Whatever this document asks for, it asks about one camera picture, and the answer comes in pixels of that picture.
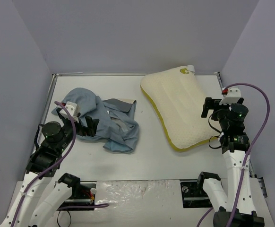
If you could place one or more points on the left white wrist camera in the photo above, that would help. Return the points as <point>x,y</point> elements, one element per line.
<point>73,110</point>

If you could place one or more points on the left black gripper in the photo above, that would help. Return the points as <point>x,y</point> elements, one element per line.
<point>80,127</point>

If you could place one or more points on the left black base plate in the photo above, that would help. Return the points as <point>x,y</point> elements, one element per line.
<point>82,200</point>

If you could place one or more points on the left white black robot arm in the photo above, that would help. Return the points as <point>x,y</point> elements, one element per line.
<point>27,210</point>

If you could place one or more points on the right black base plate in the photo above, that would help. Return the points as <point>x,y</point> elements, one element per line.
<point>192,196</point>

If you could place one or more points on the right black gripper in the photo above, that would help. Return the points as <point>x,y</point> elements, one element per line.
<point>212,105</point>

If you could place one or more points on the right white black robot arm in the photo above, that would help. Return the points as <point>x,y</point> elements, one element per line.
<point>234,207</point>

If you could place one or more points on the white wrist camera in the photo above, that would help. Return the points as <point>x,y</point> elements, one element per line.
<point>73,110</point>
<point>230,96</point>

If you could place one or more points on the cream yellow pillow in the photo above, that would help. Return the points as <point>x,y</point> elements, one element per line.
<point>177,98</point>

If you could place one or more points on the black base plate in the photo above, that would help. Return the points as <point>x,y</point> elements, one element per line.
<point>82,200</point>
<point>192,196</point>

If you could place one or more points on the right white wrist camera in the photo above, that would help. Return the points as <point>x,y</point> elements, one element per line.
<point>230,96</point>

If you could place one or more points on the striped blue pillowcase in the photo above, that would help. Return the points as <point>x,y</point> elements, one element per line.
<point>116,119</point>

